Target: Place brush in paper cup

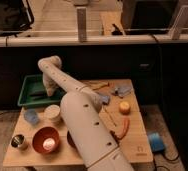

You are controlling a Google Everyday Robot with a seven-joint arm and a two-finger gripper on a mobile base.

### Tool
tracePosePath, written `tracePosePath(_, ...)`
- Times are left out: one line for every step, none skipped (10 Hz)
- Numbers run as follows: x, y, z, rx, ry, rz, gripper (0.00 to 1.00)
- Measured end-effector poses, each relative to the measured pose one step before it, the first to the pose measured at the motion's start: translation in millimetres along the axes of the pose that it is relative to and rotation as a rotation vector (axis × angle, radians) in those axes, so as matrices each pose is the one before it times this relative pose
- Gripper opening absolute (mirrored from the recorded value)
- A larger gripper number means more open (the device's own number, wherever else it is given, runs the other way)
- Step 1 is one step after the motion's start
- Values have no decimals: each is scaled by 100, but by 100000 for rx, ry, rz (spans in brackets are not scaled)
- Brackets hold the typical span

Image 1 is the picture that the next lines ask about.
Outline beige paper cup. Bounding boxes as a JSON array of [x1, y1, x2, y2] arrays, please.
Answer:
[[44, 105, 61, 123]]

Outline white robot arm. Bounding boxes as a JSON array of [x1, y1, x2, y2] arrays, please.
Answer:
[[38, 56, 134, 171]]

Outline light blue plastic cup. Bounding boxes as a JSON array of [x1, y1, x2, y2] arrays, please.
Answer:
[[24, 109, 39, 125]]

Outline blue grey cloth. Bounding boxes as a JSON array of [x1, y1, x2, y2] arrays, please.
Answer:
[[111, 85, 133, 98]]

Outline yellow round fruit toy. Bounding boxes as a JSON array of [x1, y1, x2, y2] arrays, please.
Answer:
[[119, 101, 130, 115]]

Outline orange carrot toy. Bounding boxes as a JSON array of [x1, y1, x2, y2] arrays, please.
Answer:
[[116, 118, 130, 140]]

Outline purple bowl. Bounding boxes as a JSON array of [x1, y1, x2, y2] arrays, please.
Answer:
[[67, 131, 76, 149]]

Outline black object on floor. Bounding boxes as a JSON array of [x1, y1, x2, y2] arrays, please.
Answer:
[[112, 24, 123, 35]]

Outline green plastic tray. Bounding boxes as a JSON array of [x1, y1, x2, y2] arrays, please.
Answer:
[[18, 74, 65, 108]]

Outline red bowl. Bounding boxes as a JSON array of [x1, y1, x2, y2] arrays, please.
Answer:
[[32, 127, 60, 154]]

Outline white egg in bowl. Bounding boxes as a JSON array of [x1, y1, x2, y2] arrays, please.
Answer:
[[43, 138, 55, 150]]

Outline blue tape roll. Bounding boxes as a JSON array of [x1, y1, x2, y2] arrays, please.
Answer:
[[148, 133, 165, 152]]

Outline white horizontal rail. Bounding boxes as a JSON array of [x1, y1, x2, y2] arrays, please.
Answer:
[[0, 33, 188, 48]]

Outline white angled bracket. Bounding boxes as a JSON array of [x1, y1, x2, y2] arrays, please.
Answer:
[[168, 5, 188, 40]]

